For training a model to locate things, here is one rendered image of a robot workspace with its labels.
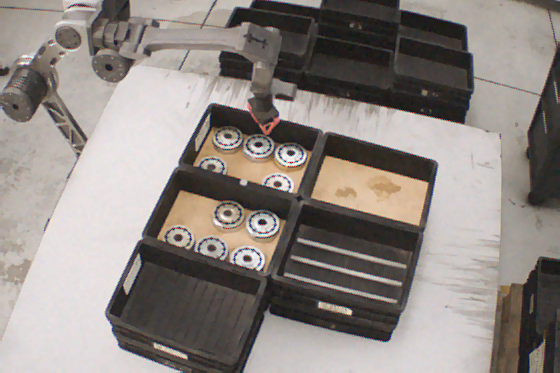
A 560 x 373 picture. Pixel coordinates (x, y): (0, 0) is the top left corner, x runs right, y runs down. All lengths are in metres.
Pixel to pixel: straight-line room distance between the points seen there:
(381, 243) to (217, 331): 0.59
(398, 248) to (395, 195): 0.21
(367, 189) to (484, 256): 0.50
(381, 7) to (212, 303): 2.15
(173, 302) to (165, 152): 0.72
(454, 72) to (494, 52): 1.13
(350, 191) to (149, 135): 0.80
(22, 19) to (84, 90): 1.03
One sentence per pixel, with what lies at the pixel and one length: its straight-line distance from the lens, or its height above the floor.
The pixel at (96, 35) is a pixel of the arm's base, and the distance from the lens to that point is 1.87.
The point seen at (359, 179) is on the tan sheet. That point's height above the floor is 0.83.
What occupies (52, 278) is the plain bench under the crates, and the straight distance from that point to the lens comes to 2.30.
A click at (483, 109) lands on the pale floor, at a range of 4.00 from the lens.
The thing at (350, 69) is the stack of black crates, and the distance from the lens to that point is 3.42.
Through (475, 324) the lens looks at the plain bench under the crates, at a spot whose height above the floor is 0.70.
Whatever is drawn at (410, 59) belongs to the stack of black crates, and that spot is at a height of 0.49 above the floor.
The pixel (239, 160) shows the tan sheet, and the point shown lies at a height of 0.83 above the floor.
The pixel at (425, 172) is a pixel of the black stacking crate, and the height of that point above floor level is 0.87.
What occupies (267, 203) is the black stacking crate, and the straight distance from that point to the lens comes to 2.17.
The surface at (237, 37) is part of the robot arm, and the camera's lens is 1.67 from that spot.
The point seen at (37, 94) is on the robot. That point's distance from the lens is 2.61.
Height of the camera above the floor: 2.59
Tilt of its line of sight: 49 degrees down
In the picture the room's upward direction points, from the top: 4 degrees clockwise
